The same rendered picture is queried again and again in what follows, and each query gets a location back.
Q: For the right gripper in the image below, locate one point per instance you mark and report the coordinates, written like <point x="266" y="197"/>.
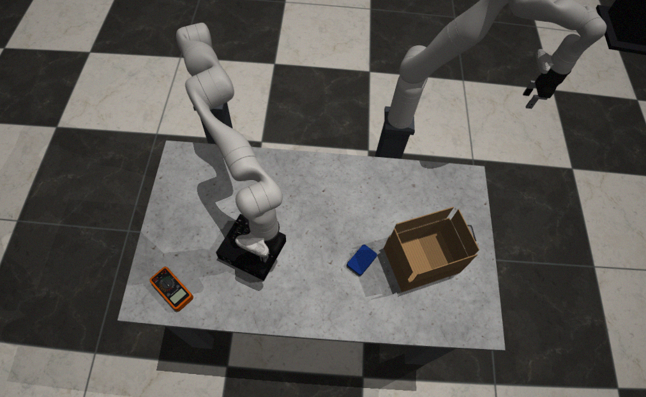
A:
<point x="261" y="243"/>

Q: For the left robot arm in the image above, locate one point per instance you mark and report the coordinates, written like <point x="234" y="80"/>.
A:
<point x="471" y="27"/>

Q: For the black lighting desk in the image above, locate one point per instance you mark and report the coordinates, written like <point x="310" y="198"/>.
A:
<point x="232" y="254"/>

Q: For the brown cardboard box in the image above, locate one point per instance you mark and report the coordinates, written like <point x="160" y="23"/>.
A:
<point x="429" y="248"/>

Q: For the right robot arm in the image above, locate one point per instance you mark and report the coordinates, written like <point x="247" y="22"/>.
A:
<point x="208" y="88"/>

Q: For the orange digital multimeter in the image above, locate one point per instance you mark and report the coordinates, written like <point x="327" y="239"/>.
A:
<point x="175" y="293"/>

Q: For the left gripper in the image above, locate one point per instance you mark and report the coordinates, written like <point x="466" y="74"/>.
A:
<point x="555" y="71"/>

